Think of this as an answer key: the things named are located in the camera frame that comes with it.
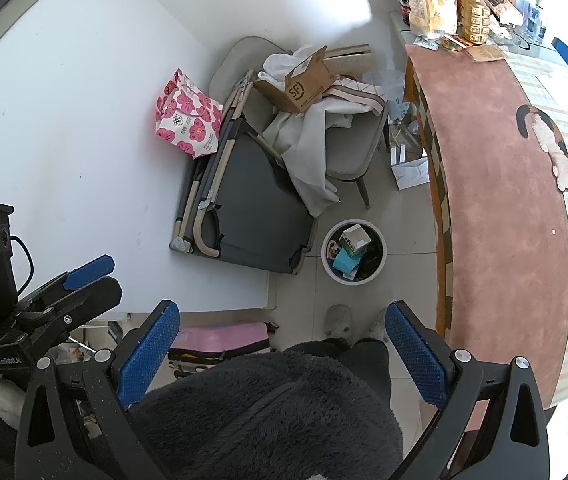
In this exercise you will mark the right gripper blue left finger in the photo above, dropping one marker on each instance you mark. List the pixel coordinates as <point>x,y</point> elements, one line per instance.
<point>142,350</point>

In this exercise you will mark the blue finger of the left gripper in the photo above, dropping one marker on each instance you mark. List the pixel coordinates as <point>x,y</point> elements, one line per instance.
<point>89,273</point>

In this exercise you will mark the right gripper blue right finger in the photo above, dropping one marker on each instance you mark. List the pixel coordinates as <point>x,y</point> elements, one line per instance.
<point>410,339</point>

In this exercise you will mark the white round trash bin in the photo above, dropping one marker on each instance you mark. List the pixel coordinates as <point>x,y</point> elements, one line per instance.
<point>355,270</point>

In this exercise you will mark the pink suitcase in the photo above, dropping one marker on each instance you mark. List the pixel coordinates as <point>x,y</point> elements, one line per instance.
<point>213,344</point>

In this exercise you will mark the left grey slipper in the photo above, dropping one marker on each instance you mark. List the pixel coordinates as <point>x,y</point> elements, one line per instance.
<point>338,323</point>

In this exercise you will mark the green white carton box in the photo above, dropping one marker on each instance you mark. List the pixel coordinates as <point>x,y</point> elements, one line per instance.
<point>354,239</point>

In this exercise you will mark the pink flower gift bag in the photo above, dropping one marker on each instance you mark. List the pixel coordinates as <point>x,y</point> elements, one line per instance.
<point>187,118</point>

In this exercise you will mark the white open box on floor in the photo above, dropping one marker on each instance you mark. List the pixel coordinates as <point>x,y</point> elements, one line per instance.
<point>409,169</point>

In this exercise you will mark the grey dining chair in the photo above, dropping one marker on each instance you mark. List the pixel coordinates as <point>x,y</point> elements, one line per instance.
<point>248,55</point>

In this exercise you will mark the checkered green tablecloth table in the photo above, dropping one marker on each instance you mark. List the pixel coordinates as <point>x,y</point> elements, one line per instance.
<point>502,225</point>

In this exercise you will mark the cat shaped mat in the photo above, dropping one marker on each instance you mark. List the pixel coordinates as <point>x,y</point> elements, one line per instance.
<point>531,121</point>

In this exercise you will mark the white cloth on chair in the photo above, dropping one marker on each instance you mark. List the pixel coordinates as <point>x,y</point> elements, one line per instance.
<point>334,139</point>

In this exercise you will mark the brown SF cardboard box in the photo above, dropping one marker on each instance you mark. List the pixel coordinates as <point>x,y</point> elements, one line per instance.
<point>302,85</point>

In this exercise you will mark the gold bottle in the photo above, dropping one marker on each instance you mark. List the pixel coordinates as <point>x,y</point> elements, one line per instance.
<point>475,20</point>

